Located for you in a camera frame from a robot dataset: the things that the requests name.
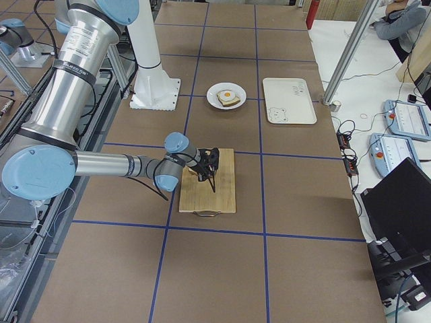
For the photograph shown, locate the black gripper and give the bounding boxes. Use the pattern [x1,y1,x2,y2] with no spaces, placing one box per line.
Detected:
[198,147,220,192]

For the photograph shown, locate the brown bread slice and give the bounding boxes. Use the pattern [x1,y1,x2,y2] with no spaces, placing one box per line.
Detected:
[187,168,198,176]

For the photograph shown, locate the white round plate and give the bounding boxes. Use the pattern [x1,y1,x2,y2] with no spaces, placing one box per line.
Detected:
[206,82,246,110]

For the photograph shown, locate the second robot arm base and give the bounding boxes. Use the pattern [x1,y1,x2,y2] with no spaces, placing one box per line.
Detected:
[1,18,51,68]

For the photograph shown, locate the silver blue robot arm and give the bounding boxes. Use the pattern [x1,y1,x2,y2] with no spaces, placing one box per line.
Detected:
[1,1,218,201]

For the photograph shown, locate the wooden cutting board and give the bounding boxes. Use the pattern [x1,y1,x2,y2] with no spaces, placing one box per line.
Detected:
[178,148,236,216]

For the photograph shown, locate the toast with fried egg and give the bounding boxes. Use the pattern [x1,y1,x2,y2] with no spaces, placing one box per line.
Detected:
[217,89,240,107]

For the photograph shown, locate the cream bear tray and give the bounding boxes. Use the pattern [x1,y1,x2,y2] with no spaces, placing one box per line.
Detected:
[263,77,317,125]

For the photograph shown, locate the small tape roll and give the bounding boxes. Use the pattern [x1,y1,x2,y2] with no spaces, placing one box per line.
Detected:
[329,100,341,112]

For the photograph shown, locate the lower teach pendant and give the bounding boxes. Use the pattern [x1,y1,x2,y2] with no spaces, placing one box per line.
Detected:
[370,133,421,178]

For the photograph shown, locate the teach pendant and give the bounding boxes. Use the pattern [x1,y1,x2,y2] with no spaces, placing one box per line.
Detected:
[383,100,430,141]
[370,133,421,178]

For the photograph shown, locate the black laptop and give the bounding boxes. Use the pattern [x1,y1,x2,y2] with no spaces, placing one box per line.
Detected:
[361,157,430,252]

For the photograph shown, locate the black monitor stand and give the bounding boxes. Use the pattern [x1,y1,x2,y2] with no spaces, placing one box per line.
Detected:
[367,237,430,310]

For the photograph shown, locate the upper teach pendant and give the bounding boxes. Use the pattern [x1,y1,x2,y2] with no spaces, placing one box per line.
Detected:
[383,100,430,141]

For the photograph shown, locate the red bottle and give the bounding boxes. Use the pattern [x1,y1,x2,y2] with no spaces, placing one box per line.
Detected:
[306,0,320,30]

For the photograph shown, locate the seated person grey hoodie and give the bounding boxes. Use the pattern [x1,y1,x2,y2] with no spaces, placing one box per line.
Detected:
[370,1,430,62]

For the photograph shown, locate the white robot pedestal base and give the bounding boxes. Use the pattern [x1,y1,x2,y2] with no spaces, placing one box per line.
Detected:
[128,1,181,111]

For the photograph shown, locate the black orange cable adapter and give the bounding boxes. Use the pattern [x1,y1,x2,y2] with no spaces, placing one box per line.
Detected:
[336,131,359,178]

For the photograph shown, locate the aluminium frame post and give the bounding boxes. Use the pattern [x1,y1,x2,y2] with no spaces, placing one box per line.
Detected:
[322,0,378,106]

